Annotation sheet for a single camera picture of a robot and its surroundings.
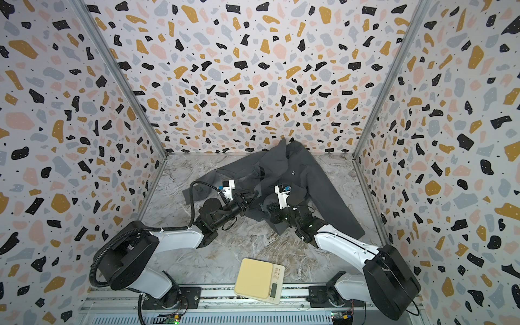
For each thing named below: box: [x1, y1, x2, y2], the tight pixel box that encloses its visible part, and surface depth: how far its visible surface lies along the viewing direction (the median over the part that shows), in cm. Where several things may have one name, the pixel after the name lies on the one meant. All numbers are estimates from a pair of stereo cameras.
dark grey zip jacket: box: [182, 138, 366, 239], surface depth 107 cm
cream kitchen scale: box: [233, 257, 286, 305], surface depth 78 cm
